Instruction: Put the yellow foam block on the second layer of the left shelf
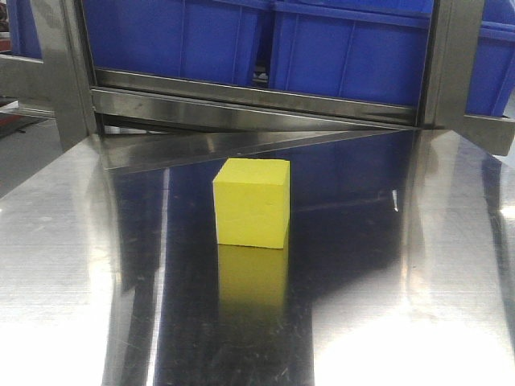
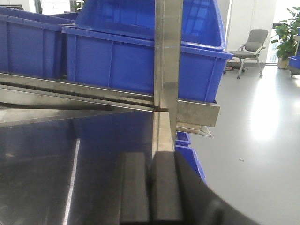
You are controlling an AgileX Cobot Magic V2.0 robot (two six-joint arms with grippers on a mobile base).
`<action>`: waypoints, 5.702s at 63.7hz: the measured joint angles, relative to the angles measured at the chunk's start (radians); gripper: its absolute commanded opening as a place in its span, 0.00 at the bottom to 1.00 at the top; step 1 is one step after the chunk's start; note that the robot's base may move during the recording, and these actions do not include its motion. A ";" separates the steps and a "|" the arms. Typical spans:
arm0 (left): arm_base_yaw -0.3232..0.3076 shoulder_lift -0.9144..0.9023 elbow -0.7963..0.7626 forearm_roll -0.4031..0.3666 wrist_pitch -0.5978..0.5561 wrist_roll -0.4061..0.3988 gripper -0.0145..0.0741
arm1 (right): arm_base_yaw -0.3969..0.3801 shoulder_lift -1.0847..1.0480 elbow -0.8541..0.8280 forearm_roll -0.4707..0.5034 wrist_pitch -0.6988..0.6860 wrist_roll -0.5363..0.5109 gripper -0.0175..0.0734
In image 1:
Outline yellow foam block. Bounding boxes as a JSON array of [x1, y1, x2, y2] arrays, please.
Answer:
[[212, 158, 290, 249]]

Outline stainless steel shelf rack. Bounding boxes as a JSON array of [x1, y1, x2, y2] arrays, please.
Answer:
[[1, 1, 514, 155]]

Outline blue plastic bin left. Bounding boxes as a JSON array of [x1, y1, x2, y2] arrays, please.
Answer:
[[82, 1, 271, 86]]

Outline blue plastic bin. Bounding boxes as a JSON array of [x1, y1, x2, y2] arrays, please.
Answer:
[[82, 1, 271, 86], [269, 1, 433, 107]]

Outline blue plastic bin right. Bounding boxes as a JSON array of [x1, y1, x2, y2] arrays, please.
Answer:
[[269, 1, 433, 107]]

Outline blue bin far right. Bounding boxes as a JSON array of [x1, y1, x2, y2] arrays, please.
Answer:
[[466, 1, 514, 117]]

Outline blue bin far left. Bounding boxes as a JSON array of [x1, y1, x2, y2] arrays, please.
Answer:
[[6, 0, 42, 60]]

